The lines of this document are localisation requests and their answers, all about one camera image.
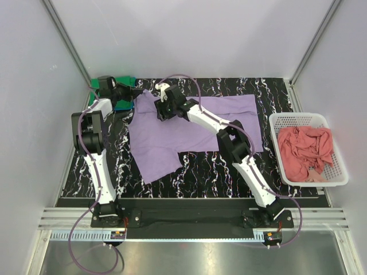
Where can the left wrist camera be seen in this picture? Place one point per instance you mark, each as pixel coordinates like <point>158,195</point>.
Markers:
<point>106,84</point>

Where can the aluminium frame rail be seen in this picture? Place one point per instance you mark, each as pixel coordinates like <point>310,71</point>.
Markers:
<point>309,219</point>

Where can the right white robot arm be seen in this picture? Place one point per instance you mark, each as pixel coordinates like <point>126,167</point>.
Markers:
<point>234,145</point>

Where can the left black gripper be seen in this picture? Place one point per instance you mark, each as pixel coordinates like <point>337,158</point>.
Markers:
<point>129,92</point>

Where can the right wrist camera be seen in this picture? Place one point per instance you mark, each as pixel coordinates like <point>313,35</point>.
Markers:
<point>162,90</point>

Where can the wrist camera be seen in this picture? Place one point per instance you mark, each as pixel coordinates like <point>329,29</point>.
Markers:
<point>106,84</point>
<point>162,90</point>

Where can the red t shirt in basket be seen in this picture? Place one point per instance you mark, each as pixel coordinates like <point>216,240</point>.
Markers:
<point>304,152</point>

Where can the purple t shirt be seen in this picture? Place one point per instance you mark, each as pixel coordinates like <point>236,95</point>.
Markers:
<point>155,144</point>

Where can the white slotted cable duct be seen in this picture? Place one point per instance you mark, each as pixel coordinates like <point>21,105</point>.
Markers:
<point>162,236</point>

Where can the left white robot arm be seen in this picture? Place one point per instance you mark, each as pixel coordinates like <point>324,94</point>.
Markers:
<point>90,140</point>

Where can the folded green t shirt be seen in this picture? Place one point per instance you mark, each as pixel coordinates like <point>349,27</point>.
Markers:
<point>94,86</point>

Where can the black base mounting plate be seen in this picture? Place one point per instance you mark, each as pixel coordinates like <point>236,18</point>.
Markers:
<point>212,203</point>

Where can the white plastic laundry basket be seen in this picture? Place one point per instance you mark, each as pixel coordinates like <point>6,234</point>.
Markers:
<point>335,175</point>

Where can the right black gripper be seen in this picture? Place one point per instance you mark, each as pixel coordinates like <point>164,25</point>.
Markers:
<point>160,110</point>

